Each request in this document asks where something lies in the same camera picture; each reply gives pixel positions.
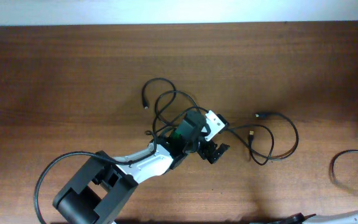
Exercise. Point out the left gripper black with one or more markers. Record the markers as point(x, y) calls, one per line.
point(206, 154)

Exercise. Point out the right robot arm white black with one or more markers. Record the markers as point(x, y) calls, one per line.
point(344, 218)

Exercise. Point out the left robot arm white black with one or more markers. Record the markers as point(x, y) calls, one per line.
point(100, 189)

